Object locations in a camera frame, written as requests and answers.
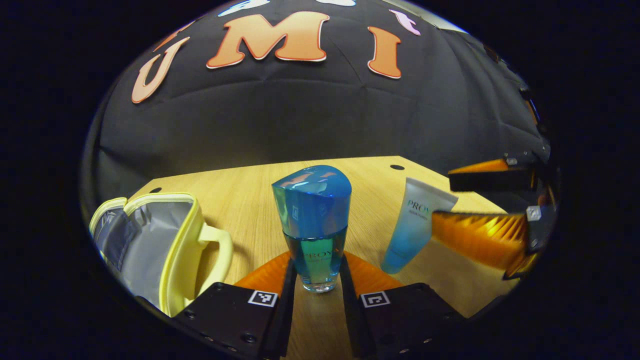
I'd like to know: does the blue squeeze tube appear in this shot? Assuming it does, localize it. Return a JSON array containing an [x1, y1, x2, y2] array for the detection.
[[381, 177, 458, 275]]

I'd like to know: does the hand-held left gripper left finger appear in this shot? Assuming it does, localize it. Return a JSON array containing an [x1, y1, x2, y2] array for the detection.
[[172, 250, 298, 360]]

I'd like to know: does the blue glass bottle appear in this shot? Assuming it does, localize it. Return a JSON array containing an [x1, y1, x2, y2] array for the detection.
[[271, 165, 352, 293]]

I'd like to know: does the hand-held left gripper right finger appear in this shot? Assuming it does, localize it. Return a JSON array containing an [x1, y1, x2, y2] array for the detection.
[[340, 251, 468, 360]]

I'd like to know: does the pale yellow suitcase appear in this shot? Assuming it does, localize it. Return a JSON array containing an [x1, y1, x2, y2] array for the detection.
[[89, 192, 234, 318]]

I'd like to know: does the black backdrop cloth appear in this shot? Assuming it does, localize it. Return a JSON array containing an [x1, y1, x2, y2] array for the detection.
[[82, 0, 553, 211]]

